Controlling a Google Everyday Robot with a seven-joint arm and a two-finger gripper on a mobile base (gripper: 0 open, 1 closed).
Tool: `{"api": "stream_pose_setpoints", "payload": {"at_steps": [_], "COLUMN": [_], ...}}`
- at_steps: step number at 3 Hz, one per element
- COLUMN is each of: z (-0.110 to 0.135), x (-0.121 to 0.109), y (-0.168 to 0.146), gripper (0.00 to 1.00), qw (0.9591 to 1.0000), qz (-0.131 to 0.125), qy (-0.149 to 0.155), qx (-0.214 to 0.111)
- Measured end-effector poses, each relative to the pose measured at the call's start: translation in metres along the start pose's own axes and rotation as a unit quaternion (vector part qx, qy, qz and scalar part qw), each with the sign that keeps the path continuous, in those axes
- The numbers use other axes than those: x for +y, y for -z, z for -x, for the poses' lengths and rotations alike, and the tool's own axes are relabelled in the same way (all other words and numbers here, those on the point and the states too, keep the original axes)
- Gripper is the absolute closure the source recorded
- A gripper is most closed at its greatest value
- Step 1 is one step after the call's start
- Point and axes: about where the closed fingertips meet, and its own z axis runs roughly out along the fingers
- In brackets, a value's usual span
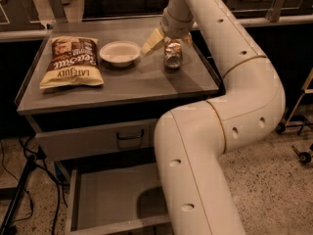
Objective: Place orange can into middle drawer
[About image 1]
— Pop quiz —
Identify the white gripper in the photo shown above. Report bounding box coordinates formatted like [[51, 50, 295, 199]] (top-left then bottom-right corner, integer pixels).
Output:
[[141, 8, 194, 56]]

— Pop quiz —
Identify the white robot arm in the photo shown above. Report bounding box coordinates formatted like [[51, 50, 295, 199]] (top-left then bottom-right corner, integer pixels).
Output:
[[154, 0, 286, 235]]

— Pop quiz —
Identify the grey drawer cabinet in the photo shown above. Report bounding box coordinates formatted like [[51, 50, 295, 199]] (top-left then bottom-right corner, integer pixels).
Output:
[[18, 18, 220, 235]]

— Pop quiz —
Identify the closed upper drawer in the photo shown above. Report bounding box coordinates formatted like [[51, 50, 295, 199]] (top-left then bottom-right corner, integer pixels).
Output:
[[36, 118, 157, 161]]

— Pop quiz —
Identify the open lower drawer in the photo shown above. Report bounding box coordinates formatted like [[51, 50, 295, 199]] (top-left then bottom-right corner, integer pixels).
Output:
[[65, 164, 173, 235]]

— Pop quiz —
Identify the white bowl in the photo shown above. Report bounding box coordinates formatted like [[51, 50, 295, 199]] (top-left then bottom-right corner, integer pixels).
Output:
[[99, 41, 141, 68]]

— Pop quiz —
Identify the brown yellow chip bag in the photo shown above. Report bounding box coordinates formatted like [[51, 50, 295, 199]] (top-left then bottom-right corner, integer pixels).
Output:
[[39, 36, 104, 89]]

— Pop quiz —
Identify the black tripod leg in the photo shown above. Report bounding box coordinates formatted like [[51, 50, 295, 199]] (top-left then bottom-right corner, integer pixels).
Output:
[[0, 155, 35, 235]]

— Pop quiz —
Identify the black drawer handle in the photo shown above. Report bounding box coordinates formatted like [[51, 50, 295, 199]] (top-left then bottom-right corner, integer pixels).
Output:
[[116, 129, 145, 141]]

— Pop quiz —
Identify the black floor cable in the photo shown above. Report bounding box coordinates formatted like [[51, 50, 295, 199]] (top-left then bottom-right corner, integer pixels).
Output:
[[0, 135, 69, 235]]

